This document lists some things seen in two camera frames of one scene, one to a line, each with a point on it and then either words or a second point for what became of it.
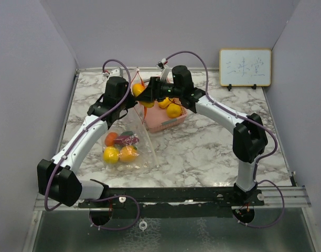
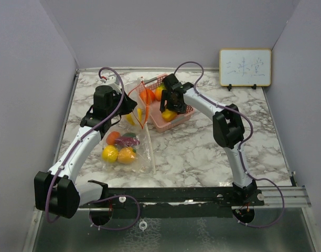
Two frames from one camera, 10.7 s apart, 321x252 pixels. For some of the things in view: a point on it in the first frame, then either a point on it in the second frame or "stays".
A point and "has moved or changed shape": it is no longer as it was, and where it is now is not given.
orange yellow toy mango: (137, 87) → (130, 118)
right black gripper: (151, 92) → (180, 109)
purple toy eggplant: (127, 139) stays
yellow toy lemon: (110, 155) stays
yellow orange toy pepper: (164, 103) has moved or changed shape
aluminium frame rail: (296, 196) stays
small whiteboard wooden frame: (245, 67) stays
